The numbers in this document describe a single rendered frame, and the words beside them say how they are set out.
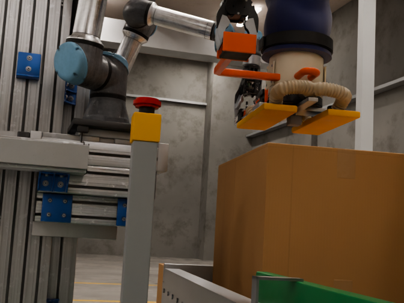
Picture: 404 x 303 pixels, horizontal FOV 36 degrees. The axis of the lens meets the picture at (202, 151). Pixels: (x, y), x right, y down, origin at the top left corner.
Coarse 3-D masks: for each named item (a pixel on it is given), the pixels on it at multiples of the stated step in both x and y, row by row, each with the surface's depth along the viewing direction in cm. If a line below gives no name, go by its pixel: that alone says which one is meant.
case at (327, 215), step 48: (288, 144) 155; (240, 192) 178; (288, 192) 153; (336, 192) 156; (384, 192) 158; (240, 240) 173; (288, 240) 152; (336, 240) 154; (384, 240) 156; (240, 288) 169; (336, 288) 153; (384, 288) 155
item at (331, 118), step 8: (328, 112) 179; (336, 112) 179; (344, 112) 180; (352, 112) 180; (312, 120) 192; (320, 120) 187; (328, 120) 187; (336, 120) 186; (344, 120) 185; (352, 120) 185; (296, 128) 206; (304, 128) 202; (312, 128) 201; (320, 128) 200; (328, 128) 199
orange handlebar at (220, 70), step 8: (216, 64) 184; (224, 64) 176; (216, 72) 185; (224, 72) 187; (232, 72) 188; (240, 72) 188; (248, 72) 189; (256, 72) 189; (264, 72) 190; (296, 72) 187; (304, 72) 182; (312, 72) 181; (264, 80) 191; (272, 80) 190; (312, 80) 188
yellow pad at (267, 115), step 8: (264, 104) 176; (272, 104) 177; (280, 104) 177; (256, 112) 184; (264, 112) 181; (272, 112) 180; (280, 112) 179; (288, 112) 179; (240, 120) 204; (248, 120) 194; (256, 120) 193; (264, 120) 192; (272, 120) 192; (280, 120) 191; (240, 128) 208; (248, 128) 208; (256, 128) 207; (264, 128) 206
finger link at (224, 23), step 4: (224, 16) 163; (220, 20) 162; (224, 20) 163; (228, 20) 163; (220, 24) 162; (224, 24) 163; (228, 24) 163; (216, 28) 162; (220, 28) 162; (224, 28) 162; (216, 32) 162; (220, 32) 162; (216, 36) 162; (220, 36) 162; (216, 40) 162; (220, 40) 162; (216, 44) 162; (220, 44) 162; (216, 48) 163
